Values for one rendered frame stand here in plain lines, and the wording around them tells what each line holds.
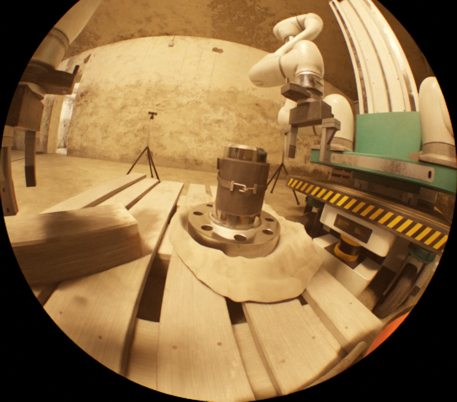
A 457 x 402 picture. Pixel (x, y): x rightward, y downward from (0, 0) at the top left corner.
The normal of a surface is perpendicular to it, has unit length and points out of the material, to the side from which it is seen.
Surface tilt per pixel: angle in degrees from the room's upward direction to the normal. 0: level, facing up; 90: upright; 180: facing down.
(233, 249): 90
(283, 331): 0
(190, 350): 0
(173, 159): 90
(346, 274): 90
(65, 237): 50
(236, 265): 58
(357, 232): 90
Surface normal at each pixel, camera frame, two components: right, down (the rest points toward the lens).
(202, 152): 0.18, 0.15
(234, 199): -0.29, 0.09
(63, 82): 0.98, 0.15
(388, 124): -0.96, -0.10
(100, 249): 0.84, 0.18
